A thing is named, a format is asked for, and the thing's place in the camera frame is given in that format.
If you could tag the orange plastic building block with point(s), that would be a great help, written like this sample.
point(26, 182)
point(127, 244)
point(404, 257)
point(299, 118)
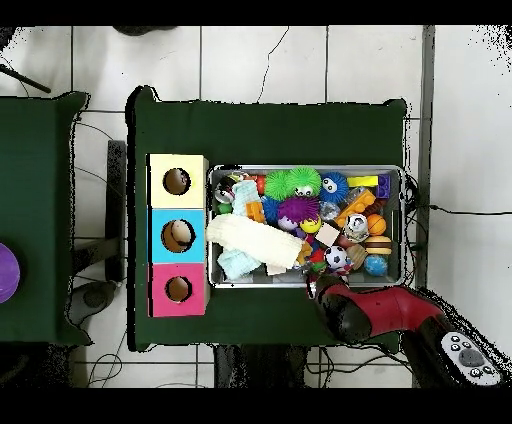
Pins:
point(255, 212)

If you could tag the blue spiky ball with eyes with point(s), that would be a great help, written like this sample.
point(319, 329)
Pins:
point(335, 188)

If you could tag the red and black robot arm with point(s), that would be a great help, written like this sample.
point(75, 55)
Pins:
point(384, 312)

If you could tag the silver mesh bin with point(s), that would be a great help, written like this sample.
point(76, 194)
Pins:
point(394, 240)

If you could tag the cream knitted cloth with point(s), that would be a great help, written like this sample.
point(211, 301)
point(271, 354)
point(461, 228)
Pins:
point(256, 240)

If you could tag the long orange building block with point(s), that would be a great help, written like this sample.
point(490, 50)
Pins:
point(356, 206)

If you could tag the purple spiky toy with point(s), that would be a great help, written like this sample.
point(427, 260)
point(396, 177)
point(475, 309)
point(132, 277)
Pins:
point(298, 208)

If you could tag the large green spiky ball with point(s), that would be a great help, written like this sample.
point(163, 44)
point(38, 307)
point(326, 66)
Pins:
point(306, 180)

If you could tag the wooden box with three holes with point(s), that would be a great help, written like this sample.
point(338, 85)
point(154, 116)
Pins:
point(196, 280)

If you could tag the light blue knitted cloth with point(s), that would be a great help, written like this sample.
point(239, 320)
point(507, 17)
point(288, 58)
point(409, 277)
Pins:
point(240, 264)

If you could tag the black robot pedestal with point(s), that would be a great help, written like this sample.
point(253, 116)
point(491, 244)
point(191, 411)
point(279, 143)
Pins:
point(260, 368)

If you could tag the black stand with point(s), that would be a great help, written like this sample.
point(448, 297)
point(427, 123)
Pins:
point(116, 200)

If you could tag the purple bowl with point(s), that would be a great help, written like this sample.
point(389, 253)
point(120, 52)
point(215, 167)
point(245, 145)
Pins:
point(8, 272)

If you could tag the dark green table cloth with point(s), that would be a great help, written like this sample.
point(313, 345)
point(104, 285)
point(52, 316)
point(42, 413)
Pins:
point(32, 180)
point(260, 132)

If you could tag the small soccer ball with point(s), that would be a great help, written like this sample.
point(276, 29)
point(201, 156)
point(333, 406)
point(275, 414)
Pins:
point(336, 256)

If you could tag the silver drink can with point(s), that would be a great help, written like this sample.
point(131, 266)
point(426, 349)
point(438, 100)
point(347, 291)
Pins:
point(356, 228)

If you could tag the orange toy basketball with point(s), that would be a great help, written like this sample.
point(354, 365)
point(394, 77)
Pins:
point(376, 224)

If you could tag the black rod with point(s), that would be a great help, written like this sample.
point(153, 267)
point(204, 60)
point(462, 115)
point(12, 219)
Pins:
point(36, 84)

